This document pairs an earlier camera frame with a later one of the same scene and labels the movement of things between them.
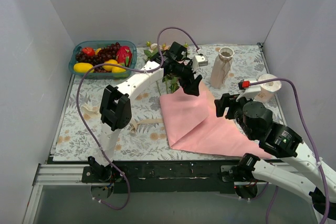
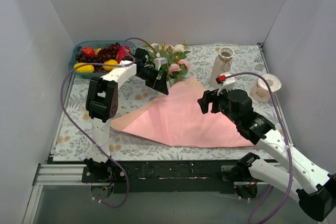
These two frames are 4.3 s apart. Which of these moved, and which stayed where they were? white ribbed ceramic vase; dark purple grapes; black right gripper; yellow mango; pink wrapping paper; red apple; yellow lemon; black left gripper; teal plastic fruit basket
Moved: pink wrapping paper; black right gripper; black left gripper
Stayed: red apple; yellow lemon; teal plastic fruit basket; yellow mango; dark purple grapes; white ribbed ceramic vase
